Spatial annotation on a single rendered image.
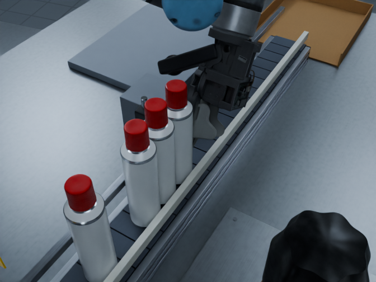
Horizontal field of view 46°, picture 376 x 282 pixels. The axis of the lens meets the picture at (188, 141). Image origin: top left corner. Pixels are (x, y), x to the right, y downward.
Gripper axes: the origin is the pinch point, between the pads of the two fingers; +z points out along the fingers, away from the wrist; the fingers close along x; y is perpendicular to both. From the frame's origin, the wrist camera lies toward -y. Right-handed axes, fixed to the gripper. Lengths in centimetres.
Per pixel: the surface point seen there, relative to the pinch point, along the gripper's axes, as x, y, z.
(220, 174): 5.5, 5.9, 5.5
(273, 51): 39.5, -1.2, -16.5
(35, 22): 154, -194, 20
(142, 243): -16.8, 4.6, 11.9
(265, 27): 32.1, -2.8, -21.7
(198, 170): -2.3, 4.4, 3.5
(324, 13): 71, 1, -29
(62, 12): 170, -188, 10
